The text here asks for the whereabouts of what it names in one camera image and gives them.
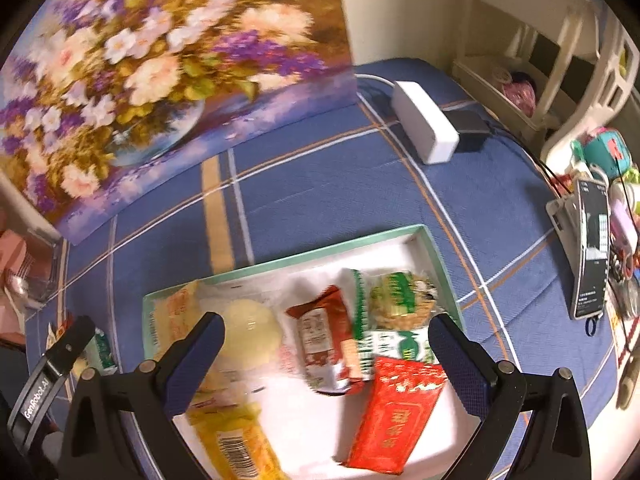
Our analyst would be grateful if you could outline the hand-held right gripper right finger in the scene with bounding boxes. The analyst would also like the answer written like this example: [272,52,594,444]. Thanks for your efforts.
[429,312,591,480]

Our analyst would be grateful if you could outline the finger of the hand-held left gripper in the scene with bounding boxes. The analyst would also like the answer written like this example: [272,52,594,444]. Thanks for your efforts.
[44,315,97,377]

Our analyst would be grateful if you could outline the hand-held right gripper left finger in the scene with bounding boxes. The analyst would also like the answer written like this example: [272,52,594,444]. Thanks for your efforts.
[60,311,226,480]

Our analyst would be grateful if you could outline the small green white packet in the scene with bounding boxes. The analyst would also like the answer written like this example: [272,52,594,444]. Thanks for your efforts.
[75,327,118,376]

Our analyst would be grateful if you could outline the clear round bun packet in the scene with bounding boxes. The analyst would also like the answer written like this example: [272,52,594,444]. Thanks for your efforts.
[192,280,286,411]

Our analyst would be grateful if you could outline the beige red print snack packet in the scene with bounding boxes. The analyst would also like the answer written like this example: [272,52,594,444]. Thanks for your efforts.
[145,282,201,356]

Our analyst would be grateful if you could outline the green rice cracker packet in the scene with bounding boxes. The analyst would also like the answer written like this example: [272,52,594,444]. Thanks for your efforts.
[342,268,441,366]

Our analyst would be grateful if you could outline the red gold print snack packet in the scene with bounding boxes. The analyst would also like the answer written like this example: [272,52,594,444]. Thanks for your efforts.
[345,356,448,475]

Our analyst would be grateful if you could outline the yellow barcode snack packet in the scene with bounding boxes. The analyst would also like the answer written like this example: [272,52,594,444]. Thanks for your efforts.
[187,402,291,480]

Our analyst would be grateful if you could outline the red white biscuit packet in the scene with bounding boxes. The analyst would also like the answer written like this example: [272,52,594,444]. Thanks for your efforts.
[285,285,371,396]

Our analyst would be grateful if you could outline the white tray with teal rim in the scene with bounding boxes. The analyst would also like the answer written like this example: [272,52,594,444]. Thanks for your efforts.
[142,224,466,471]

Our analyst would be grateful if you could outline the clear plastic container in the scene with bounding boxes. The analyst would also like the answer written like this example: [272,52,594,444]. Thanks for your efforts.
[5,237,71,311]

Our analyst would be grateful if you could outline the white phone stand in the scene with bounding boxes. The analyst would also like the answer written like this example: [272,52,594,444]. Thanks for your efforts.
[546,195,581,281]

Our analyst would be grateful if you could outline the black smartphone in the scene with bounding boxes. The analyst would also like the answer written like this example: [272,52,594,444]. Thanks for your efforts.
[571,178,612,321]

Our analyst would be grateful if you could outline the lilac toy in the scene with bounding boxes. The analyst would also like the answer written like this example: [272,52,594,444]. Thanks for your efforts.
[612,185,640,251]

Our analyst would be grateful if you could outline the dark grey power adapter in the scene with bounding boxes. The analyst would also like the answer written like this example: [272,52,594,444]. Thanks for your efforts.
[442,110,491,153]

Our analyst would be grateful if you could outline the white power strip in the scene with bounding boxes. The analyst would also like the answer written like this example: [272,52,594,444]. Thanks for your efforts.
[391,80,460,165]

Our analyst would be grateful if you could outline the teal round toy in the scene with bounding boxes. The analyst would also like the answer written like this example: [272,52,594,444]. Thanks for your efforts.
[572,127,636,173]

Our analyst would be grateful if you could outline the pink patterned pouch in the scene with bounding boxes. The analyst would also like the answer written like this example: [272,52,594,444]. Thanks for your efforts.
[492,62,538,116]

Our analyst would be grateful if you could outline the floral painting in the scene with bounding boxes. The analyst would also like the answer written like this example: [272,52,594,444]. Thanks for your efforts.
[0,0,357,246]

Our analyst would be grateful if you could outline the black cable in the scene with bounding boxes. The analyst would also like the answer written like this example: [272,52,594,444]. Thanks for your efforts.
[487,125,571,196]

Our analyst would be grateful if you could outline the white cable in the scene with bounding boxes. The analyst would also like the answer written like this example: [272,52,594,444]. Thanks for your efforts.
[354,74,396,92]

